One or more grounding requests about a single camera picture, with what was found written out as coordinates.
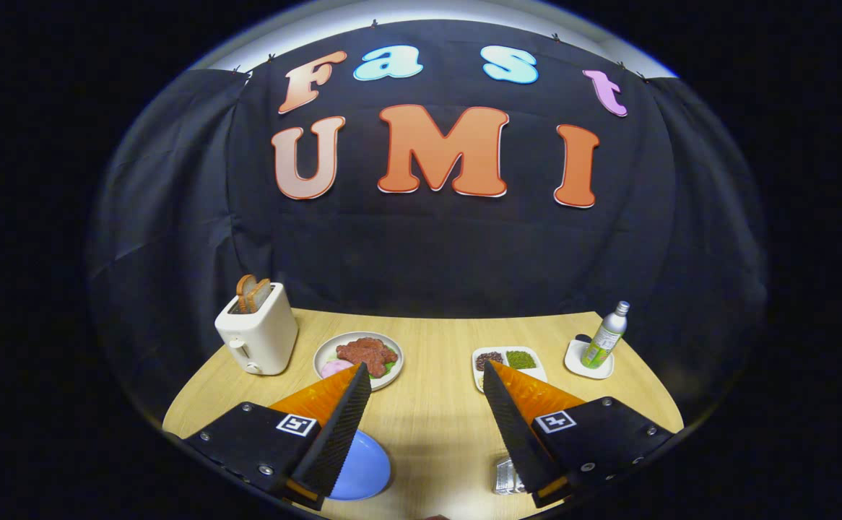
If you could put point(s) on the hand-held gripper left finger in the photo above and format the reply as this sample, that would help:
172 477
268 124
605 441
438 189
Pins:
338 433

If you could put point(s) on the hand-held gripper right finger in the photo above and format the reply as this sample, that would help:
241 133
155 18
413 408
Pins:
515 433

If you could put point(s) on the metal cutlery drainer basket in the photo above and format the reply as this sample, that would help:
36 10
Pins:
506 477

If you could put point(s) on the blue plate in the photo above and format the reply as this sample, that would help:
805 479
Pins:
367 469

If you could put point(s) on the white divided dish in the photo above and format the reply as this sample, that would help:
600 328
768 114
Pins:
536 375

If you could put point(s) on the pale pink ham slice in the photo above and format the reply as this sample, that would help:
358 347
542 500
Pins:
334 368

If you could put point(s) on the heap of green beans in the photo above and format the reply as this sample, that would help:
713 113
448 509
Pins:
521 360

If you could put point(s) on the heap of dark red beans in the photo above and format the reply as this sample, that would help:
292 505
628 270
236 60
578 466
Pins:
489 360

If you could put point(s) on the beige food plate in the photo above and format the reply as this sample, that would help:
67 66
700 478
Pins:
327 354

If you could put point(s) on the green lettuce leaf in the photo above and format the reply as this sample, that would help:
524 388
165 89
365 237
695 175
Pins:
390 367

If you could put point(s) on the brown meat steak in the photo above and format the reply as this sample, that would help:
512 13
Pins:
367 354

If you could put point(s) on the small white saucer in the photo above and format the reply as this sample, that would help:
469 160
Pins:
576 365

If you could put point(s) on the white toaster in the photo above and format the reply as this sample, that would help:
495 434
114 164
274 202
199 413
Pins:
262 339

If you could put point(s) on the silver bottle green label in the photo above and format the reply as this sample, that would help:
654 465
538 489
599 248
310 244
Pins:
604 339

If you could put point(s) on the brown toast slice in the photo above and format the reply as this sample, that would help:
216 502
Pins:
245 289
262 292

